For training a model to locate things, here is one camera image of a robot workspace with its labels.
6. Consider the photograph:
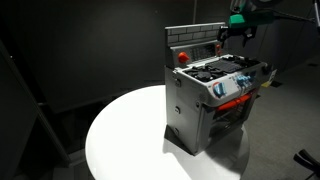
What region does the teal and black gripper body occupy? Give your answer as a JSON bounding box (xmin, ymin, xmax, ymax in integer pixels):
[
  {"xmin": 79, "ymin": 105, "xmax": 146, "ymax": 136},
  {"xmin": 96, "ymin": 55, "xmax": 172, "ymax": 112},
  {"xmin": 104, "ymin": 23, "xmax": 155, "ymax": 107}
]
[{"xmin": 227, "ymin": 12, "xmax": 278, "ymax": 34}]

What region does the small red stove button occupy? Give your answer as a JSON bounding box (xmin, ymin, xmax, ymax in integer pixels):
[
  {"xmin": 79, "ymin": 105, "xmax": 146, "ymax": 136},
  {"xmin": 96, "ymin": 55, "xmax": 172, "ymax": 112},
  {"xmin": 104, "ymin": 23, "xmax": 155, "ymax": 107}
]
[{"xmin": 214, "ymin": 43, "xmax": 223, "ymax": 56}]

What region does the round orange stove knob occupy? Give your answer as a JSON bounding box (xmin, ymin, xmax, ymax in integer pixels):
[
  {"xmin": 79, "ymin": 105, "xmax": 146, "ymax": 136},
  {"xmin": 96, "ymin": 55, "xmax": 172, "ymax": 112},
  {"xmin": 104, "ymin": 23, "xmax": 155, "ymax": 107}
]
[{"xmin": 177, "ymin": 51, "xmax": 191, "ymax": 65}]

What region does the large blue stove knob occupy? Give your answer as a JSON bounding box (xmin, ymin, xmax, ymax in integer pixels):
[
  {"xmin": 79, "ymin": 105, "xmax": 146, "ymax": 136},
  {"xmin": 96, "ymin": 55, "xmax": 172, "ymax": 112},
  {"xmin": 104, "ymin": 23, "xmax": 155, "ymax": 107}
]
[{"xmin": 212, "ymin": 81, "xmax": 227, "ymax": 99}]

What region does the grey toy stove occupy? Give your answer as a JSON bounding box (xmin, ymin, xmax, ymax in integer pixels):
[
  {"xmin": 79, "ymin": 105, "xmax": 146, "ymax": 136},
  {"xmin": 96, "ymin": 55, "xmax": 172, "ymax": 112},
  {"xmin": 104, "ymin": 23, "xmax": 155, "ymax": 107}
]
[{"xmin": 164, "ymin": 21, "xmax": 278, "ymax": 157}]

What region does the thin vertical pole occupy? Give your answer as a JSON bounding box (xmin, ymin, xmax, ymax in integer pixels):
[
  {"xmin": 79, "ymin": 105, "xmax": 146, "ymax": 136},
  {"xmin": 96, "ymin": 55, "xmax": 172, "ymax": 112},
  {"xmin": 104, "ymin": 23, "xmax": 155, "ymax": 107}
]
[{"xmin": 192, "ymin": 0, "xmax": 198, "ymax": 25}]

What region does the black stand leg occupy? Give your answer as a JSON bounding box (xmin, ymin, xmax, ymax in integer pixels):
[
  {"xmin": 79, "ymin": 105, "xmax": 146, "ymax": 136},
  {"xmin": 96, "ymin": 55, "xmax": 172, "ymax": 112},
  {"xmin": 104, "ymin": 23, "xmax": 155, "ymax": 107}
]
[{"xmin": 292, "ymin": 148, "xmax": 320, "ymax": 180}]

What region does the dark slanted beam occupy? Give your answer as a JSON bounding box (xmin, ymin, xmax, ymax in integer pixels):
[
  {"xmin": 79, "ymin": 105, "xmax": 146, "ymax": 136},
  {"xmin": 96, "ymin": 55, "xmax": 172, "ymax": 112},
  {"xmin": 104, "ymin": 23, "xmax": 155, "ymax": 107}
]
[{"xmin": 0, "ymin": 39, "xmax": 73, "ymax": 168}]

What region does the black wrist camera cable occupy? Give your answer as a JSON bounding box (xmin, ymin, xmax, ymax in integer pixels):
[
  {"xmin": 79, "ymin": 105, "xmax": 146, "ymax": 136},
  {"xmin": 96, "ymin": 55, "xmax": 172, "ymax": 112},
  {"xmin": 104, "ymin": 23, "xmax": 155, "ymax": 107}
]
[{"xmin": 275, "ymin": 9, "xmax": 318, "ymax": 25}]

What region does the orange oven door handle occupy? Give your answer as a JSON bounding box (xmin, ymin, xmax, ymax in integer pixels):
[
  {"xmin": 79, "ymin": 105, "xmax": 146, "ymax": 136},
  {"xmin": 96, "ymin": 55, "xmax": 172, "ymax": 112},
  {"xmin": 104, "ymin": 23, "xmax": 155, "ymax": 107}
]
[{"xmin": 216, "ymin": 92, "xmax": 255, "ymax": 112}]

